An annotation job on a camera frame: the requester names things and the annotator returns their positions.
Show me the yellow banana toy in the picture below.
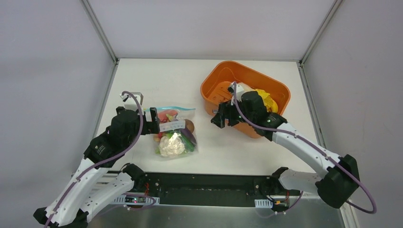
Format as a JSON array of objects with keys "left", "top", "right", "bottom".
[{"left": 269, "top": 100, "right": 278, "bottom": 113}]

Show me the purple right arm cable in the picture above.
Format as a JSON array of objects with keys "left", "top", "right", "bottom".
[{"left": 231, "top": 81, "right": 377, "bottom": 215}]

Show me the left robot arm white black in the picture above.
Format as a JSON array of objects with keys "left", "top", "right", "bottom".
[{"left": 33, "top": 106, "right": 160, "bottom": 228}]

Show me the clear zip top bag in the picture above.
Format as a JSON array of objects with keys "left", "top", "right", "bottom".
[{"left": 153, "top": 106, "right": 198, "bottom": 159}]

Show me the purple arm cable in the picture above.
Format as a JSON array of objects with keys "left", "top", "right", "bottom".
[
  {"left": 42, "top": 91, "right": 145, "bottom": 228},
  {"left": 231, "top": 81, "right": 377, "bottom": 215}
]

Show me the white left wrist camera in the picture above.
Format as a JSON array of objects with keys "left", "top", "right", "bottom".
[{"left": 120, "top": 92, "right": 144, "bottom": 111}]

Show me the dark purple eggplant toy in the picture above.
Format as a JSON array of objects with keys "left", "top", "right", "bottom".
[{"left": 181, "top": 128, "right": 197, "bottom": 146}]

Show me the yellow napa cabbage toy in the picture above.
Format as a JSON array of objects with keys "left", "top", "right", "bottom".
[{"left": 243, "top": 83, "right": 273, "bottom": 112}]

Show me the green cucumber toy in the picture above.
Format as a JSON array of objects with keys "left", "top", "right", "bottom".
[{"left": 182, "top": 138, "right": 197, "bottom": 153}]

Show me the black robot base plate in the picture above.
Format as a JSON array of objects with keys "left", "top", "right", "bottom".
[{"left": 130, "top": 172, "right": 300, "bottom": 208}]

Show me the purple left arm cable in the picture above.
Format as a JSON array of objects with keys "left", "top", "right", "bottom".
[{"left": 42, "top": 91, "right": 145, "bottom": 228}]

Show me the white mushroom toy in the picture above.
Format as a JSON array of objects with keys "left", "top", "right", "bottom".
[{"left": 185, "top": 119, "right": 195, "bottom": 133}]

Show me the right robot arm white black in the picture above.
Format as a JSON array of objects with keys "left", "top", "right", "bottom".
[{"left": 211, "top": 92, "right": 360, "bottom": 209}]

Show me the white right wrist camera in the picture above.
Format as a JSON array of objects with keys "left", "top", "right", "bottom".
[{"left": 228, "top": 82, "right": 245, "bottom": 105}]

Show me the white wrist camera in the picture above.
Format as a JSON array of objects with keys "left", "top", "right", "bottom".
[
  {"left": 228, "top": 82, "right": 245, "bottom": 105},
  {"left": 120, "top": 92, "right": 144, "bottom": 111}
]

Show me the white cauliflower toy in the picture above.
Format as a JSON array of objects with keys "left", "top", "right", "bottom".
[{"left": 158, "top": 134, "right": 185, "bottom": 157}]

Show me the orange plastic basket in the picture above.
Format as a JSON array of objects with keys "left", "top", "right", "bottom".
[{"left": 200, "top": 61, "right": 290, "bottom": 141}]

